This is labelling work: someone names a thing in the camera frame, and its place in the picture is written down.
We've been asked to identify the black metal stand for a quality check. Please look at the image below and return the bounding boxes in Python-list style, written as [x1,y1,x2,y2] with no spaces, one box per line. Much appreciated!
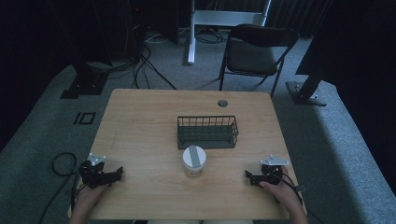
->
[60,60,109,100]
[285,70,328,107]

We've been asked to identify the black wire basket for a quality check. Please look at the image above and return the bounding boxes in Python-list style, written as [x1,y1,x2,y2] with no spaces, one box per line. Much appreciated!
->
[177,115,240,150]

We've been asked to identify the white lidded cup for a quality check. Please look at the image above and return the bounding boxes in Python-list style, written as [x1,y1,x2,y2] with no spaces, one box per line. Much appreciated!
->
[181,145,207,178]

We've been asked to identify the person's left hand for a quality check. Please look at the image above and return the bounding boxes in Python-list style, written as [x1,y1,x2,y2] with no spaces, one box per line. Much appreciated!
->
[74,183,110,216]

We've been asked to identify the white desk frame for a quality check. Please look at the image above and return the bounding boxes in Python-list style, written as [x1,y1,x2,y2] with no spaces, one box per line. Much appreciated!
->
[187,0,273,65]

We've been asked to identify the dark curtain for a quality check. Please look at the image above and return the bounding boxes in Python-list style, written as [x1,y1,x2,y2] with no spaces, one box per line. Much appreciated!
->
[294,0,396,194]

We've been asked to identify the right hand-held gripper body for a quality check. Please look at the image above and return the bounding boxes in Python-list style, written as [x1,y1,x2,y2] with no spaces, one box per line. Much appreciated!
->
[259,154,291,187]

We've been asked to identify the person's right hand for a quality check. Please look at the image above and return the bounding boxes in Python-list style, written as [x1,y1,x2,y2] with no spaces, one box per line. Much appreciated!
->
[259,166,301,213]

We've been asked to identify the black looped floor cable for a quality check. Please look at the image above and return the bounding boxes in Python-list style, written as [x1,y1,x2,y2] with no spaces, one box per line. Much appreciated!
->
[37,151,78,224]

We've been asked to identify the black folding chair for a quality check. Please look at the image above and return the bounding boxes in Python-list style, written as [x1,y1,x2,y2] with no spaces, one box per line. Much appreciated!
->
[218,23,299,98]

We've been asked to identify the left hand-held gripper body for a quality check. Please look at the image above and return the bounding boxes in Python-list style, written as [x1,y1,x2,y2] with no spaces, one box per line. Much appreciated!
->
[78,152,110,189]

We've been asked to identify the bundle of floor cables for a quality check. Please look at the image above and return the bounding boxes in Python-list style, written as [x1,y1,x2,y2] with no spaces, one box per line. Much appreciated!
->
[106,29,177,91]

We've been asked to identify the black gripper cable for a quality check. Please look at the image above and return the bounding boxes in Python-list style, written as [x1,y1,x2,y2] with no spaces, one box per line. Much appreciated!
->
[269,171,304,207]

